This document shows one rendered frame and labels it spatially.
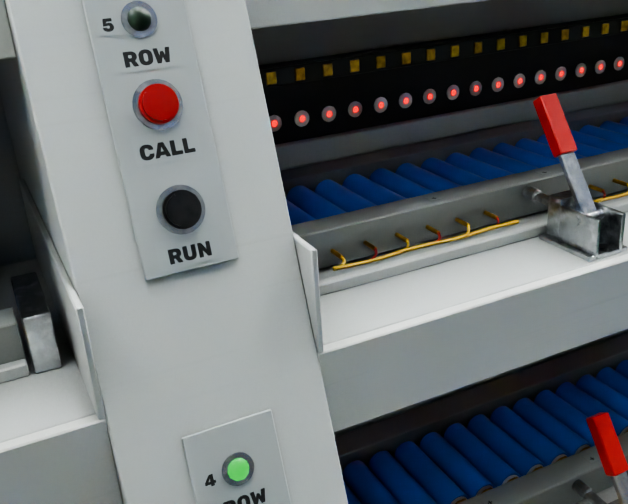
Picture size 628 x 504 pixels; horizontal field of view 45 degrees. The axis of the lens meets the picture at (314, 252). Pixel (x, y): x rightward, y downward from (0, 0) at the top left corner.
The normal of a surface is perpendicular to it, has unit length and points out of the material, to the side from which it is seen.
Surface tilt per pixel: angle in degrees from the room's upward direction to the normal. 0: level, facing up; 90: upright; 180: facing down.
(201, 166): 90
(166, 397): 90
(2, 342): 109
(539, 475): 19
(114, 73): 90
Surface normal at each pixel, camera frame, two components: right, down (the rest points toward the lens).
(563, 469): -0.06, -0.92
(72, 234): 0.39, 0.02
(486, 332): 0.44, 0.33
